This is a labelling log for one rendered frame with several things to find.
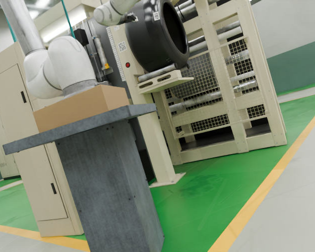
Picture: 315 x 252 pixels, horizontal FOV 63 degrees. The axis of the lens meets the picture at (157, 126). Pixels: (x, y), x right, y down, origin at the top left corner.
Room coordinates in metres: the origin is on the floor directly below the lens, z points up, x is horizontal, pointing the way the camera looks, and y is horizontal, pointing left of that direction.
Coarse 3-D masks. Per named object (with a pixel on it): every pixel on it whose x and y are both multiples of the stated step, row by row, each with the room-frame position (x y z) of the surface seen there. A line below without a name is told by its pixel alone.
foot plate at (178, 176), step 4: (180, 172) 2.30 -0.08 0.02; (184, 172) 2.30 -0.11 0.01; (176, 176) 2.25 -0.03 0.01; (180, 176) 2.21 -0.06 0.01; (156, 180) 2.32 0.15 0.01; (172, 180) 2.12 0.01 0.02; (176, 180) 2.12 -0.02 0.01; (152, 184) 2.21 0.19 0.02; (156, 184) 2.19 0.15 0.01; (160, 184) 2.15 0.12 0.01; (164, 184) 2.12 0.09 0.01; (168, 184) 2.10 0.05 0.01
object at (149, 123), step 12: (120, 24) 2.17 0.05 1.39; (120, 36) 2.19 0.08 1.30; (120, 60) 2.22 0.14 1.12; (132, 60) 2.17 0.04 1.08; (132, 72) 2.18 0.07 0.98; (132, 84) 2.20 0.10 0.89; (132, 96) 2.22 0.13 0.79; (144, 96) 2.17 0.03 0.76; (144, 120) 2.20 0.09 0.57; (156, 120) 2.24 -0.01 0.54; (144, 132) 2.21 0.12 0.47; (156, 132) 2.18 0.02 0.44; (156, 144) 2.18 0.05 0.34; (156, 156) 2.19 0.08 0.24; (168, 156) 2.25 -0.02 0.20; (156, 168) 2.21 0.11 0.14; (168, 168) 2.19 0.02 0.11; (168, 180) 2.17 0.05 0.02
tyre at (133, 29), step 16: (144, 0) 1.92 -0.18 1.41; (160, 0) 1.92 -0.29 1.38; (144, 16) 1.84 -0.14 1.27; (160, 16) 1.84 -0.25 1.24; (176, 16) 2.20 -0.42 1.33; (128, 32) 1.91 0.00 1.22; (144, 32) 1.85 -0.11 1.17; (160, 32) 1.83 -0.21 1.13; (176, 32) 2.34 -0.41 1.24; (144, 48) 1.89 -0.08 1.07; (160, 48) 1.86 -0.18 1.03; (176, 48) 1.94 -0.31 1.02; (144, 64) 1.98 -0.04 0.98; (160, 64) 1.97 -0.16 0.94
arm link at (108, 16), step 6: (108, 0) 1.42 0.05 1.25; (102, 6) 1.39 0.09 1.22; (108, 6) 1.40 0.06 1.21; (96, 12) 1.39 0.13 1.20; (102, 12) 1.38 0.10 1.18; (108, 12) 1.39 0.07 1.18; (114, 12) 1.40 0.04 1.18; (96, 18) 1.40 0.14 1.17; (102, 18) 1.39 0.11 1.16; (108, 18) 1.40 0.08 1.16; (114, 18) 1.43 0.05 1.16; (102, 24) 1.43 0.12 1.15; (108, 24) 1.45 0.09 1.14; (114, 24) 1.50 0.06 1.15
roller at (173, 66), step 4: (172, 64) 1.93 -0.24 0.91; (176, 64) 1.95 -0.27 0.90; (160, 68) 1.99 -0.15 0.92; (164, 68) 1.97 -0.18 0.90; (168, 68) 1.95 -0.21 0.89; (172, 68) 1.94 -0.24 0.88; (152, 72) 2.02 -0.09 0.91; (156, 72) 2.00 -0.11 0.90; (160, 72) 1.99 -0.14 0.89; (164, 72) 1.99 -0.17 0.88; (140, 76) 2.07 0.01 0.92; (144, 76) 2.05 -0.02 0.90; (148, 76) 2.04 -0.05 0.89; (152, 76) 2.03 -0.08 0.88; (140, 80) 2.08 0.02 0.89
